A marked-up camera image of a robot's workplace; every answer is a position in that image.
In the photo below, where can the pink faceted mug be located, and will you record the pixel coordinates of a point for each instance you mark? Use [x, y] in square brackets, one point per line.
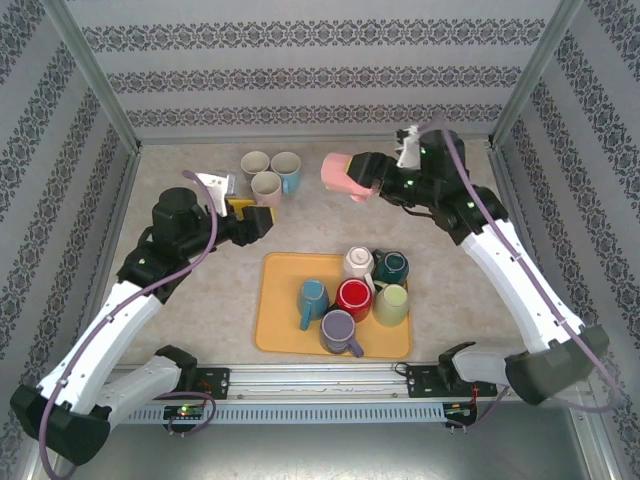
[337, 175]

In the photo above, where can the light pink mug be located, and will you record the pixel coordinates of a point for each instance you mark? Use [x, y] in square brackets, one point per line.
[266, 186]

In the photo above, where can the grey mug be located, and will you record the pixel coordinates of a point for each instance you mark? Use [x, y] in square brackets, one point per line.
[255, 164]

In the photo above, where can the light blue mug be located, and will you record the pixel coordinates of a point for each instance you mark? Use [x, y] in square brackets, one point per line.
[287, 167]

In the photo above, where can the white faceted mug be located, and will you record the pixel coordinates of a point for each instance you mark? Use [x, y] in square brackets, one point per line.
[356, 265]

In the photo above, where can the dark green mug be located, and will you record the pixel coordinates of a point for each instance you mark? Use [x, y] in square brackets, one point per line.
[395, 270]

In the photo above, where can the red mug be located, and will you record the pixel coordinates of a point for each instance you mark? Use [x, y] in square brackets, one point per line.
[354, 299]

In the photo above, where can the light green mug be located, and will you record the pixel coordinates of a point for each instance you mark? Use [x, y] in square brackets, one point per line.
[392, 305]

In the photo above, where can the purple mug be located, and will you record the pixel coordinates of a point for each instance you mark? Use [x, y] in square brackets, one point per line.
[339, 330]

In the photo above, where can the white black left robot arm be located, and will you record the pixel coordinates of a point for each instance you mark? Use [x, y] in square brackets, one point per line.
[100, 340]

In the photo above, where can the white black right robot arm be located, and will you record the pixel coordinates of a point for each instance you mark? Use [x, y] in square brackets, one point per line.
[515, 285]

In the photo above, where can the yellow plastic tray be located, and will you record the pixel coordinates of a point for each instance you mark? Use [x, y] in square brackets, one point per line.
[280, 310]

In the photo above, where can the left controller board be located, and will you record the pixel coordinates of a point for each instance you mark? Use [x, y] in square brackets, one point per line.
[185, 411]

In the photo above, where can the controller board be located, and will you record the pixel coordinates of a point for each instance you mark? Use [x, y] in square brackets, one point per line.
[185, 411]
[460, 410]

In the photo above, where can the right controller board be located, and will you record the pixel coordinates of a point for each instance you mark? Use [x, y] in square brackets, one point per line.
[460, 410]

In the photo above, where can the aluminium table side rail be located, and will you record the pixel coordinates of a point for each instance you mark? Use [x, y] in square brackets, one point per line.
[507, 200]
[126, 190]

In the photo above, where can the aluminium frame post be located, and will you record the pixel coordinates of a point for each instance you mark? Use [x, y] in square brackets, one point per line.
[534, 75]
[92, 75]

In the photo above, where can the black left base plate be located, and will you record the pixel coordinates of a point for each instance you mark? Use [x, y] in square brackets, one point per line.
[217, 382]

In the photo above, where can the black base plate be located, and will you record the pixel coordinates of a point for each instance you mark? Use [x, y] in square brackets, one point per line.
[422, 382]
[217, 382]

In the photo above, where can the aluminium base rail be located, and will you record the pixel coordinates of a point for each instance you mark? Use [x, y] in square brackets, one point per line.
[320, 385]

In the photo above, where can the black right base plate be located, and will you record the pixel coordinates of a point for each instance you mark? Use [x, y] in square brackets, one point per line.
[422, 382]

